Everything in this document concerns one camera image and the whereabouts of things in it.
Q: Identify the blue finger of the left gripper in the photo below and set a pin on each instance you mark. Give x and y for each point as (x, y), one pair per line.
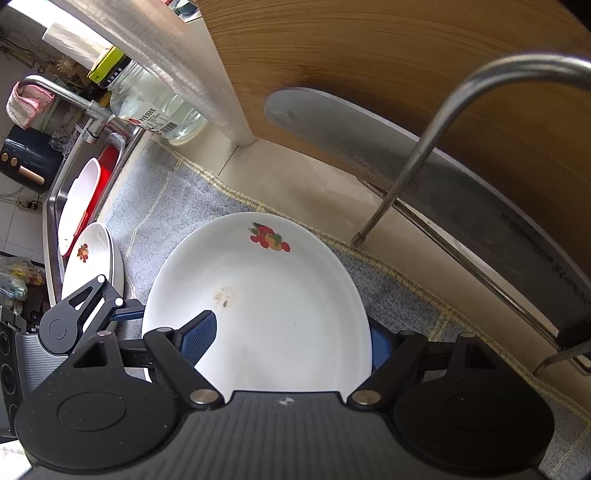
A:
(128, 313)

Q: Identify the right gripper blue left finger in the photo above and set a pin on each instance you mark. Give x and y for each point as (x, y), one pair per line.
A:
(195, 337)

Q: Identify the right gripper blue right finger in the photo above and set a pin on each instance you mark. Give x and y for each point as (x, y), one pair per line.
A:
(381, 344)

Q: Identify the white fruit plate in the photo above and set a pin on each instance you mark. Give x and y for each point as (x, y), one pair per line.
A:
(289, 316)
(117, 268)
(91, 256)

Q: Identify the white colander basket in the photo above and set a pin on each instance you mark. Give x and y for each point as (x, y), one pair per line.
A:
(77, 203)

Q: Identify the grey blue checked towel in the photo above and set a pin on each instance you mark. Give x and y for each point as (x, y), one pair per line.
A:
(404, 280)

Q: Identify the red wash basin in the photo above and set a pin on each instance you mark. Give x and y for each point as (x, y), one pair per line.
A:
(107, 160)

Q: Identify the steel sink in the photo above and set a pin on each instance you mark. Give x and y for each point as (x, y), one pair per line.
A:
(80, 153)

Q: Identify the steel sink faucet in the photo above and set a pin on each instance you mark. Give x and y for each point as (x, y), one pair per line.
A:
(101, 117)

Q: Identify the glass jar green lid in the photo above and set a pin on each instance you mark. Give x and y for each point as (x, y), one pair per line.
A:
(141, 99)

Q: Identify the bamboo cutting board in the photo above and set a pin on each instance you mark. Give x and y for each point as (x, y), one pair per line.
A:
(401, 59)

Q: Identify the left plastic wrap roll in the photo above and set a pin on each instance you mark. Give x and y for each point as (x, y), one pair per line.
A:
(78, 42)

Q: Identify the plastic wrap roll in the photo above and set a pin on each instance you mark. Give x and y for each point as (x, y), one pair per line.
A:
(181, 54)
(78, 42)

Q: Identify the right plastic wrap roll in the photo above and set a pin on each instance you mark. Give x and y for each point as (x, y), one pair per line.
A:
(181, 54)

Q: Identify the steel wire rack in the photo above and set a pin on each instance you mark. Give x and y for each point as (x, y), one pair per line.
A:
(441, 196)

